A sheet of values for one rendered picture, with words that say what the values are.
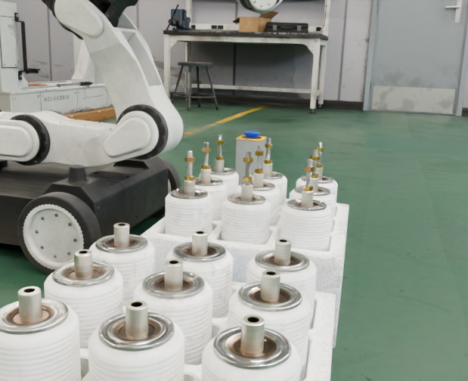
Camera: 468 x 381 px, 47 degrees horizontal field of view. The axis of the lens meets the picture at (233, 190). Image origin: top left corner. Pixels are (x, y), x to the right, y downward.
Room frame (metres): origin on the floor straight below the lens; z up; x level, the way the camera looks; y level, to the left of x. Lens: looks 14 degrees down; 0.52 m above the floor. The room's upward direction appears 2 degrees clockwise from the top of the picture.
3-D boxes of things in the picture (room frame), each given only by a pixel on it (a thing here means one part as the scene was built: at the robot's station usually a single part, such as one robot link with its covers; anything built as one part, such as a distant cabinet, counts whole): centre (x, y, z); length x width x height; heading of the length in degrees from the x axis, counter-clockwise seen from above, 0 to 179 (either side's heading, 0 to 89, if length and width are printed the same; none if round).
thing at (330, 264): (1.14, -0.05, 0.09); 0.39 x 0.39 x 0.18; 77
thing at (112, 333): (0.50, 0.09, 0.25); 0.08 x 0.08 x 0.01
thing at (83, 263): (0.63, 0.18, 0.26); 0.02 x 0.02 x 0.03
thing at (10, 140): (1.55, 0.61, 0.28); 0.21 x 0.20 x 0.13; 75
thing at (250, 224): (1.03, -0.03, 0.16); 0.10 x 0.10 x 0.18
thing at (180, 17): (5.71, 0.61, 0.87); 0.41 x 0.17 x 0.25; 165
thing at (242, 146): (1.44, -0.04, 0.16); 0.07 x 0.07 x 0.31; 77
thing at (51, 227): (1.22, 0.41, 0.10); 0.20 x 0.05 x 0.20; 75
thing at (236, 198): (1.03, -0.03, 0.25); 0.08 x 0.08 x 0.01
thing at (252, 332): (0.47, -0.02, 0.26); 0.02 x 0.02 x 0.03
